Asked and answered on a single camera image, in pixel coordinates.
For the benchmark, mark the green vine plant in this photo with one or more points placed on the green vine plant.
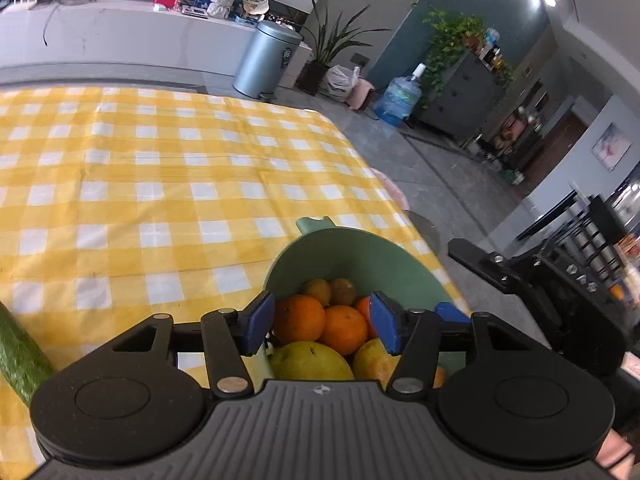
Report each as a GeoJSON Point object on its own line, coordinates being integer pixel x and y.
{"type": "Point", "coordinates": [450, 35]}

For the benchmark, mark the grey drawer cabinet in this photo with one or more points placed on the grey drawer cabinet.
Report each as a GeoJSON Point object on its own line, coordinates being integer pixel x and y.
{"type": "Point", "coordinates": [465, 95]}

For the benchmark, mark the white plastic bag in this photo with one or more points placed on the white plastic bag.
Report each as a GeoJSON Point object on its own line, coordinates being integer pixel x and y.
{"type": "Point", "coordinates": [340, 82]}

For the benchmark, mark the white marble sideboard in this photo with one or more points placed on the white marble sideboard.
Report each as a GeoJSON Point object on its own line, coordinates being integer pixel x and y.
{"type": "Point", "coordinates": [125, 35]}

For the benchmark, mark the grey metal trash can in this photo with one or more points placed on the grey metal trash can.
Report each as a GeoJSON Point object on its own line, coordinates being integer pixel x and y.
{"type": "Point", "coordinates": [265, 60]}

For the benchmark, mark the potted long-leaf plant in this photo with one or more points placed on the potted long-leaf plant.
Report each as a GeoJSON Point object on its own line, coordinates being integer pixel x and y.
{"type": "Point", "coordinates": [312, 77]}

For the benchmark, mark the blue water jug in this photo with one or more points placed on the blue water jug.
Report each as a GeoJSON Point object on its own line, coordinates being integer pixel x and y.
{"type": "Point", "coordinates": [397, 100]}

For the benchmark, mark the pink stool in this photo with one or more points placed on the pink stool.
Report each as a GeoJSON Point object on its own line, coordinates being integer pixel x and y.
{"type": "Point", "coordinates": [360, 94]}

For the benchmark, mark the pink seat cushion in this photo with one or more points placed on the pink seat cushion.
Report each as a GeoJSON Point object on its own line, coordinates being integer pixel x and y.
{"type": "Point", "coordinates": [392, 190]}

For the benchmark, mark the yellow checked tablecloth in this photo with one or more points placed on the yellow checked tablecloth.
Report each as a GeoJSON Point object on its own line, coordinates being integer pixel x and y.
{"type": "Point", "coordinates": [150, 185]}

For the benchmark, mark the brown kiwi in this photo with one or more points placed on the brown kiwi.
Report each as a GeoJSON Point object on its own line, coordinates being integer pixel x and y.
{"type": "Point", "coordinates": [317, 291]}
{"type": "Point", "coordinates": [344, 290]}

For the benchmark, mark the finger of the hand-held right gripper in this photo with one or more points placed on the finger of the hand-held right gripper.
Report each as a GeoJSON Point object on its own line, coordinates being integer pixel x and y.
{"type": "Point", "coordinates": [450, 311]}
{"type": "Point", "coordinates": [475, 257]}

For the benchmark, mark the large yellow-green pear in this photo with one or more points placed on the large yellow-green pear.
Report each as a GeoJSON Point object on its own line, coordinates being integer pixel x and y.
{"type": "Point", "coordinates": [310, 360]}

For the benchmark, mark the pale wall picture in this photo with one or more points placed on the pale wall picture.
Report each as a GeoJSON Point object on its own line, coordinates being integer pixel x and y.
{"type": "Point", "coordinates": [611, 146]}

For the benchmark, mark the person's right hand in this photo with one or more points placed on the person's right hand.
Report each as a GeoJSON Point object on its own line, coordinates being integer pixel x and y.
{"type": "Point", "coordinates": [615, 455]}

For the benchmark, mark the green colander bowl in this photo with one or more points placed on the green colander bowl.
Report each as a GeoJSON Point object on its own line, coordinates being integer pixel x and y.
{"type": "Point", "coordinates": [350, 255]}

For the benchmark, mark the green cucumber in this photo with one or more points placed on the green cucumber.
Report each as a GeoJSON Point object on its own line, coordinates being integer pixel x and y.
{"type": "Point", "coordinates": [22, 355]}

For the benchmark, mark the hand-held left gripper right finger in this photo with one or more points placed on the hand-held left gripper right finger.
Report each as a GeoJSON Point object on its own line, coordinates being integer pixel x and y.
{"type": "Point", "coordinates": [385, 322]}

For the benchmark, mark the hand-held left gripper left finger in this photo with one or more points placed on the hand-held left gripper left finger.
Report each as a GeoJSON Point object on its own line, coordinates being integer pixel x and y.
{"type": "Point", "coordinates": [257, 322]}

